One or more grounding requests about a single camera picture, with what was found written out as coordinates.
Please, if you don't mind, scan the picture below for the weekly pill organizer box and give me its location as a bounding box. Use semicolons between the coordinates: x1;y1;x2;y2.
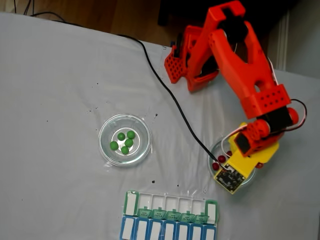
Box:
119;190;220;240

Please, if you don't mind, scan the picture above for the clear glass bowl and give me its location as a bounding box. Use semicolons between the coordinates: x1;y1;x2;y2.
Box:
207;136;260;190
98;113;153;168

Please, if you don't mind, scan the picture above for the white door trim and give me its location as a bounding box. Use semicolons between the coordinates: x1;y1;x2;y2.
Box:
274;9;291;72

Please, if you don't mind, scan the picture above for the dark wooden furniture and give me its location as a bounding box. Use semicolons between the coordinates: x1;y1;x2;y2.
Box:
157;0;301;47

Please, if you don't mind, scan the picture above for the white table cloth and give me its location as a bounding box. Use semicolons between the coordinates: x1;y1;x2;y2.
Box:
0;12;320;240

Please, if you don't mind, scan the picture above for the camera board on yellow mount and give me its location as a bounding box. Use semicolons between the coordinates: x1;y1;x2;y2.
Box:
213;149;254;195

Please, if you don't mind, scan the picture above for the white gripper servo wire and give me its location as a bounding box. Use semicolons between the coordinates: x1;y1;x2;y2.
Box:
219;126;248;172

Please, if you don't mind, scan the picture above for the black camera cable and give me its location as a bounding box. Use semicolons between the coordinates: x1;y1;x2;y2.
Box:
116;33;227;172

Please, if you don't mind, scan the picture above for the black floor cable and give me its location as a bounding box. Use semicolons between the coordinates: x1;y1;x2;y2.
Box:
29;11;85;28

